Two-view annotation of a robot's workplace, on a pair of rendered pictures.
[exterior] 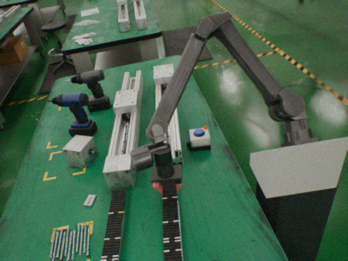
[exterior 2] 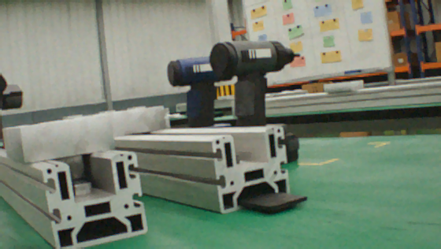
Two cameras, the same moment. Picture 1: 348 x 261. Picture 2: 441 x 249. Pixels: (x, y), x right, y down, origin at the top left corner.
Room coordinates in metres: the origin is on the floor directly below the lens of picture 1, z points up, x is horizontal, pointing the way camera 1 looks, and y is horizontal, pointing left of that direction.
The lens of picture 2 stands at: (2.12, -0.33, 0.91)
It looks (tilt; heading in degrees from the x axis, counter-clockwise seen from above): 3 degrees down; 141
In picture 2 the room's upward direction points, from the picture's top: 7 degrees counter-clockwise
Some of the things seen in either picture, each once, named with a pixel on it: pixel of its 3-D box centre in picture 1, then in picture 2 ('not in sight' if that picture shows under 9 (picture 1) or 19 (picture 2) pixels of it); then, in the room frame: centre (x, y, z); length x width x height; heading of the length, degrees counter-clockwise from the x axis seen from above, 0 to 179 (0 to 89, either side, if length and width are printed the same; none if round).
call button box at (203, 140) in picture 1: (197, 139); not in sight; (0.98, -0.17, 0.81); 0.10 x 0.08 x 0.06; 83
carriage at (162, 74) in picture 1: (164, 76); (54, 148); (1.52, -0.11, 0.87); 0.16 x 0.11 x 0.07; 173
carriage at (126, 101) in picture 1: (127, 103); (120, 129); (1.29, 0.10, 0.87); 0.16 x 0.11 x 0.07; 173
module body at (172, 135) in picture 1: (166, 106); (27, 172); (1.27, -0.08, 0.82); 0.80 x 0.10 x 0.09; 173
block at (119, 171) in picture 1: (123, 171); not in sight; (0.85, 0.14, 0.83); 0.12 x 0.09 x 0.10; 83
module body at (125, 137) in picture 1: (129, 111); (124, 156); (1.29, 0.10, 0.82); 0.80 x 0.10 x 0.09; 173
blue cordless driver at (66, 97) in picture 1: (72, 115); (218, 105); (1.25, 0.37, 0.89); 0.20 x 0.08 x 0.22; 72
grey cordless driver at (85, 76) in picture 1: (89, 91); (267, 102); (1.48, 0.30, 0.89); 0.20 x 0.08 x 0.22; 89
